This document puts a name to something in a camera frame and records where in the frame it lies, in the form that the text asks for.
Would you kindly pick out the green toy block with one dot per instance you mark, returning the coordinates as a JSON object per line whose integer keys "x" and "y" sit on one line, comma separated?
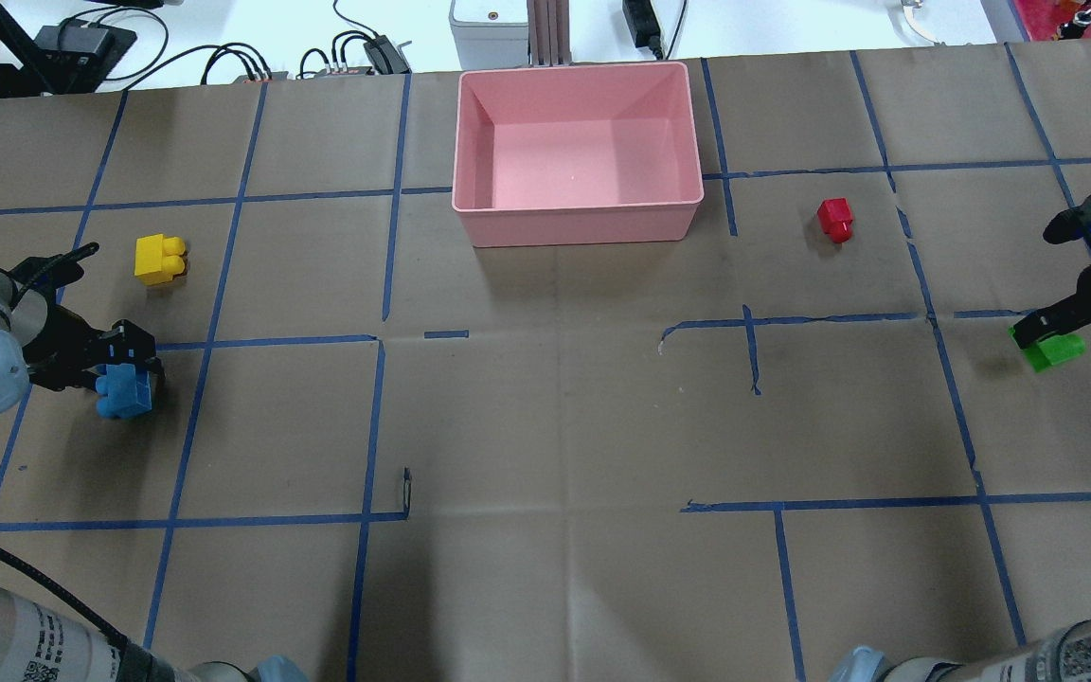
{"x": 1050, "y": 351}

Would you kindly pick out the aluminium frame post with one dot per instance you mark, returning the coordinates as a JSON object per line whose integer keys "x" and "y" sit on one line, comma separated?
{"x": 549, "y": 33}

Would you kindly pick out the yellow toy block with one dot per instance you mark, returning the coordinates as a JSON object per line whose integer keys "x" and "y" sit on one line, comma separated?
{"x": 158, "y": 259}

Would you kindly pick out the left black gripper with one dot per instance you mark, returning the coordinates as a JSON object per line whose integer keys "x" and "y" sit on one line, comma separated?
{"x": 55, "y": 360}

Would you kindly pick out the pink plastic box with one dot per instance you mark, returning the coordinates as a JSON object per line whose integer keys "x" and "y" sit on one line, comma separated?
{"x": 576, "y": 155}

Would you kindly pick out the red toy block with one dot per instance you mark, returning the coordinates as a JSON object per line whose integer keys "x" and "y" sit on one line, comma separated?
{"x": 835, "y": 217}

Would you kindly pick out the black power adapter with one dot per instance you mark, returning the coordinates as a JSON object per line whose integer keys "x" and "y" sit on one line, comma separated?
{"x": 643, "y": 25}

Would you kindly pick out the blue toy block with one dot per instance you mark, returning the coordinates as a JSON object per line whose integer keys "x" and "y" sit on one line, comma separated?
{"x": 123, "y": 391}

